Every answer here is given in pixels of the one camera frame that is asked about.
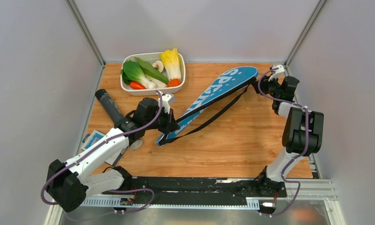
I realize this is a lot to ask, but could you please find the red pepper toy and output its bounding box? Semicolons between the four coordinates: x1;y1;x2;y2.
129;81;146;90

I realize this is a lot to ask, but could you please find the white rectangular tray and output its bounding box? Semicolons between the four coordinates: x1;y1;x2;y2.
120;50;187;96

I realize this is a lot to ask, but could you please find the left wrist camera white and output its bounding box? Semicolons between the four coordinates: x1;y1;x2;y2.
157;91;175;114

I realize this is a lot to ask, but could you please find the black shuttlecock tube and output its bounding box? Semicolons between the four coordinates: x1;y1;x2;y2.
94;89;144;151

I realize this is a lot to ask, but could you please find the yellow cabbage toy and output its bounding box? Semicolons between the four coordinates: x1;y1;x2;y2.
159;48;181;81

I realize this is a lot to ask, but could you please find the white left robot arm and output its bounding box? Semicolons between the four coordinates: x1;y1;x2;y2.
40;92;179;212

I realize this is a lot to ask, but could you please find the orange carrot toy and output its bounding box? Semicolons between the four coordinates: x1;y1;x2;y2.
167;79;181;87

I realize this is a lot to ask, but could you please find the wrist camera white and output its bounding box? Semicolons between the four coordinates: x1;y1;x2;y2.
157;91;175;114
269;64;285;81

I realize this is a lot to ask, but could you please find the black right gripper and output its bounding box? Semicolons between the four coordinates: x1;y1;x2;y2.
252;73;282;98

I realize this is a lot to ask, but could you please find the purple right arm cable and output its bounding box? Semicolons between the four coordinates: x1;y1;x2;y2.
257;67;311;217

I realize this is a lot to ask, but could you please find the beige mushroom toy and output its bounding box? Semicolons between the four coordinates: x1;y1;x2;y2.
152;60;164;73

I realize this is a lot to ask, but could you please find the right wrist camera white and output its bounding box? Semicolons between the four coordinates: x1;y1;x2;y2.
269;64;285;81

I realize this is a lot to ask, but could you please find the blue racket bag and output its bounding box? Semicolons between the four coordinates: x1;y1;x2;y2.
156;66;259;146

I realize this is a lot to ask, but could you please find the green bok choy toy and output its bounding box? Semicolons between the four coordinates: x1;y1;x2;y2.
121;60;157;89

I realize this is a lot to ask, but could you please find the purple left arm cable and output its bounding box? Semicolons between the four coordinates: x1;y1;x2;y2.
40;90;164;215

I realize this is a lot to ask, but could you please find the green leaf vegetable toy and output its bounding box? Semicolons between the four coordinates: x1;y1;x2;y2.
135;57;169;85

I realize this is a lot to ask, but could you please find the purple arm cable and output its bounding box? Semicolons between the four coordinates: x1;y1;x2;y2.
257;67;311;217
40;90;164;215

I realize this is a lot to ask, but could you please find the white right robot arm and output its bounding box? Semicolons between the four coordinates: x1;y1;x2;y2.
254;75;324;196

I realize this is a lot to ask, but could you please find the blue book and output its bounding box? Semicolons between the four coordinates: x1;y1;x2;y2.
80;130;127;166

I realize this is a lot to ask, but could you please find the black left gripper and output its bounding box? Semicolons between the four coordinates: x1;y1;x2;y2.
145;107;180;135

